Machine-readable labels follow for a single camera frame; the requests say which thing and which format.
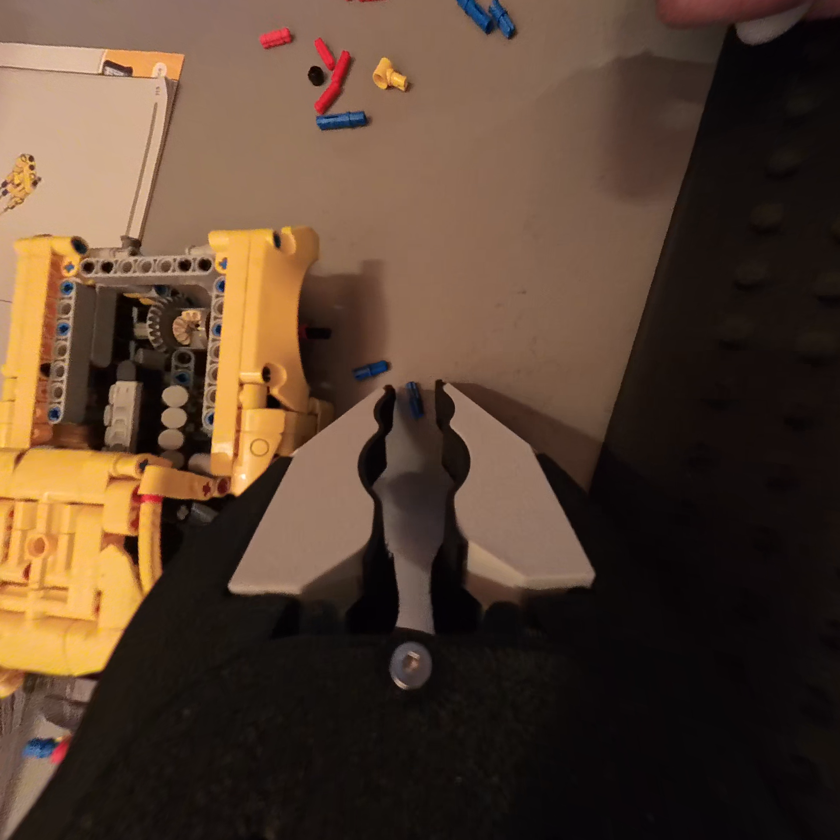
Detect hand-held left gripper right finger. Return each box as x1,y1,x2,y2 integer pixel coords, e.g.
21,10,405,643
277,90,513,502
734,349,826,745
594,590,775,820
433,379,597,631

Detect black studded baseplate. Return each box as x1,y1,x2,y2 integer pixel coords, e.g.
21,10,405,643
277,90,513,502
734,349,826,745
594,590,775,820
587,26,840,840

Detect grey desk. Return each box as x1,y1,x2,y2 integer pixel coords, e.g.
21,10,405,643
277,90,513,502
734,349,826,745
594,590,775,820
0,0,729,788

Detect person's right hand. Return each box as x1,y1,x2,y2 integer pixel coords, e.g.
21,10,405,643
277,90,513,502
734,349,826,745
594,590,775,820
656,0,840,28

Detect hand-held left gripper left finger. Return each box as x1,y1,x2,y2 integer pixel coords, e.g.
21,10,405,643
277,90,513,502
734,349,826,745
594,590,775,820
227,384,396,634

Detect yellow toy brick car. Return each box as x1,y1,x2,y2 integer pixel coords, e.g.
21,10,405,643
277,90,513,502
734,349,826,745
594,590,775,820
0,226,336,765

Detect instruction booklet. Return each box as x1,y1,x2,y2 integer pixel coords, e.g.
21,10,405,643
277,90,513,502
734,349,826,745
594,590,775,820
0,42,186,303

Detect scatter of small coloured pins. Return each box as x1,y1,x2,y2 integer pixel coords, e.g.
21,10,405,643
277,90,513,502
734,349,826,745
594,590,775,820
259,0,517,132

